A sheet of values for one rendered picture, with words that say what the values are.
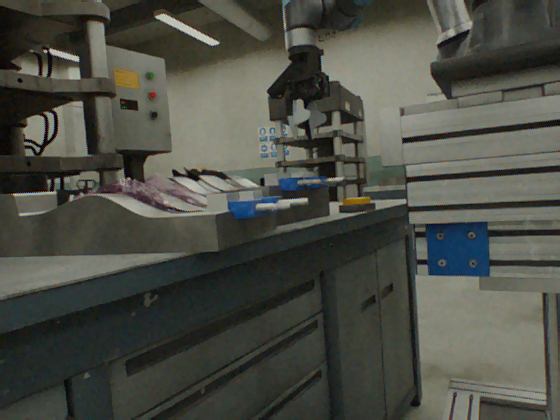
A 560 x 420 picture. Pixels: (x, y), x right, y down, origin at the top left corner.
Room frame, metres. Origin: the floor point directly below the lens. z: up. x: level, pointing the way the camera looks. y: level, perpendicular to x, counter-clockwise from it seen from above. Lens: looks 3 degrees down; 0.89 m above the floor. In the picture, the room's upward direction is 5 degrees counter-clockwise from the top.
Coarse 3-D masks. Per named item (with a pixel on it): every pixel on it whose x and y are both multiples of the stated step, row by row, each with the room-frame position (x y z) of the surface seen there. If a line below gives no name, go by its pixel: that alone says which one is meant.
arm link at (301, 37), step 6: (294, 30) 0.99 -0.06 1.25; (300, 30) 0.99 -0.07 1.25; (306, 30) 0.99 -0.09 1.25; (312, 30) 1.00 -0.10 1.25; (288, 36) 1.00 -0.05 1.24; (294, 36) 0.99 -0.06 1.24; (300, 36) 0.99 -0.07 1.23; (306, 36) 0.99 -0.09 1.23; (312, 36) 1.00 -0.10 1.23; (288, 42) 1.01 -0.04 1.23; (294, 42) 0.99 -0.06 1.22; (300, 42) 0.99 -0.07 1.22; (306, 42) 0.99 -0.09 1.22; (312, 42) 1.00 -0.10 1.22; (288, 48) 1.01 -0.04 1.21
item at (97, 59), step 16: (96, 0) 1.40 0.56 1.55; (96, 32) 1.40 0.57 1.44; (96, 48) 1.40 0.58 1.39; (96, 64) 1.39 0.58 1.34; (96, 96) 1.39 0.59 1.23; (96, 112) 1.39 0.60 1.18; (16, 128) 1.80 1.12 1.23; (96, 128) 1.40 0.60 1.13; (112, 128) 1.42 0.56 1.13; (16, 144) 1.79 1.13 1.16; (96, 144) 1.40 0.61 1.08; (112, 144) 1.41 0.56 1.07; (112, 176) 1.40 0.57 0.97
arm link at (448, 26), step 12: (432, 0) 1.15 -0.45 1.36; (444, 0) 1.13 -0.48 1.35; (456, 0) 1.13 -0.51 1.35; (432, 12) 1.17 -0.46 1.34; (444, 12) 1.14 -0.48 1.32; (456, 12) 1.13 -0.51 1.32; (444, 24) 1.15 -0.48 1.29; (456, 24) 1.13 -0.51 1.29; (468, 24) 1.13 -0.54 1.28; (444, 36) 1.15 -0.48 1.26; (456, 36) 1.13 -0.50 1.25; (444, 48) 1.16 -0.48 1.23; (456, 48) 1.13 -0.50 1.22
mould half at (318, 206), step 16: (208, 176) 1.17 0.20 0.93; (240, 176) 1.27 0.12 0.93; (208, 192) 1.03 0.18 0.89; (224, 192) 0.96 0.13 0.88; (272, 192) 0.89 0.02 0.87; (288, 192) 0.94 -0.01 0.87; (304, 192) 1.00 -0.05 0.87; (320, 192) 1.06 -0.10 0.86; (304, 208) 0.99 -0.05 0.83; (320, 208) 1.05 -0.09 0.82
